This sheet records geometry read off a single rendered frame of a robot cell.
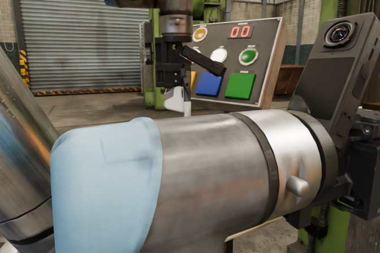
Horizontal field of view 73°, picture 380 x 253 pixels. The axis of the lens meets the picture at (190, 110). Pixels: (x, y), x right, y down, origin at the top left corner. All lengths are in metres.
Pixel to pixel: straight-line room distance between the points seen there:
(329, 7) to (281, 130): 0.79
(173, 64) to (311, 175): 0.46
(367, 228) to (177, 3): 0.63
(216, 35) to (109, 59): 7.37
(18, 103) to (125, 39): 8.05
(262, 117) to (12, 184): 0.17
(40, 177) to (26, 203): 0.02
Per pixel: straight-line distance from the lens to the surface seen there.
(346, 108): 0.22
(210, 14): 5.58
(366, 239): 0.72
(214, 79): 0.78
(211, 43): 0.87
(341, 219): 1.00
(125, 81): 8.24
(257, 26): 0.83
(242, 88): 0.72
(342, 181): 0.25
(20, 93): 0.21
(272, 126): 0.17
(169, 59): 0.61
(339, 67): 0.23
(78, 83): 8.19
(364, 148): 0.24
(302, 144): 0.17
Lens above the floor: 1.09
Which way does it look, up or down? 12 degrees down
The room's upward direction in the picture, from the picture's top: straight up
